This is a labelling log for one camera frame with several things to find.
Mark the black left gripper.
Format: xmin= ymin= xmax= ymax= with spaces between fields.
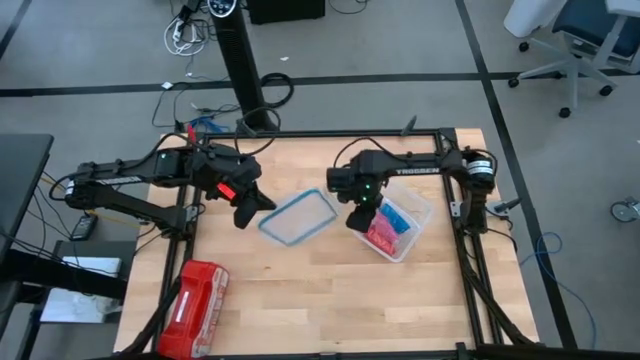
xmin=192 ymin=144 xmax=278 ymax=230

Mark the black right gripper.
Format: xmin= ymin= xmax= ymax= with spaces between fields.
xmin=326 ymin=150 xmax=396 ymax=232

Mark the pink bandage roll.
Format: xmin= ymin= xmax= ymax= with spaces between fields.
xmin=364 ymin=212 xmax=401 ymax=246

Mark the red bandage roll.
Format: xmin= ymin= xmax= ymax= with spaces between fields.
xmin=367 ymin=234 xmax=399 ymax=256

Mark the clear lid with teal rim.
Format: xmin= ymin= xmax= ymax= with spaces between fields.
xmin=257 ymin=187 xmax=340 ymax=247

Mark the clear plastic container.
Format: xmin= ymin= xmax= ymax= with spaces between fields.
xmin=352 ymin=182 xmax=434 ymax=264

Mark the red snack package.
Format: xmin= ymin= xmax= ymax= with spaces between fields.
xmin=157 ymin=259 xmax=231 ymax=360

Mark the black tower fan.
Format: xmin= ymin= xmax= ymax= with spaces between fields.
xmin=207 ymin=0 xmax=281 ymax=134

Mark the black power adapter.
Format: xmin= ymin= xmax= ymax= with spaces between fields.
xmin=69 ymin=213 xmax=100 ymax=242

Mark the black box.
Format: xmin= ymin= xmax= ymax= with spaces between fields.
xmin=247 ymin=0 xmax=326 ymax=26

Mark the black metal stand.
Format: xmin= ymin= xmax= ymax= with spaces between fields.
xmin=0 ymin=239 xmax=137 ymax=360

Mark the black desk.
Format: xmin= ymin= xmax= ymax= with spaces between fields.
xmin=0 ymin=133 xmax=55 ymax=261

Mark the grey caster wheel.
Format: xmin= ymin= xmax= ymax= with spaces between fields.
xmin=609 ymin=197 xmax=640 ymax=224

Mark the blue and white office chair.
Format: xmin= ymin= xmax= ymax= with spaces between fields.
xmin=502 ymin=0 xmax=640 ymax=120

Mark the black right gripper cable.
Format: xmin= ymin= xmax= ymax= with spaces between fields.
xmin=333 ymin=137 xmax=399 ymax=169

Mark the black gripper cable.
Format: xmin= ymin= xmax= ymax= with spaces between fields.
xmin=234 ymin=105 xmax=282 ymax=157
xmin=333 ymin=137 xmax=399 ymax=169

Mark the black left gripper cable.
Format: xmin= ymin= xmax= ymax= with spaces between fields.
xmin=234 ymin=105 xmax=282 ymax=157

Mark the black metal table frame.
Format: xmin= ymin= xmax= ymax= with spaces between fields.
xmin=119 ymin=127 xmax=541 ymax=360

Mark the blue cable bundle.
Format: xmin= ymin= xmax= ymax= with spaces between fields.
xmin=187 ymin=115 xmax=231 ymax=134

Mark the coiled black cable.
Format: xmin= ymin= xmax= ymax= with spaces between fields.
xmin=259 ymin=72 xmax=295 ymax=110

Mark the black clamp handle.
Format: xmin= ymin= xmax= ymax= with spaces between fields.
xmin=493 ymin=197 xmax=522 ymax=215

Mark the white power strip with cables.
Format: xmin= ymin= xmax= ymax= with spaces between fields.
xmin=163 ymin=17 xmax=209 ymax=57

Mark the blue floor cable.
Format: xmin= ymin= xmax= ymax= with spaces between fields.
xmin=519 ymin=232 xmax=599 ymax=349

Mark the yellow cable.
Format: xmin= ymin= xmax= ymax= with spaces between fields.
xmin=39 ymin=174 xmax=126 ymax=224

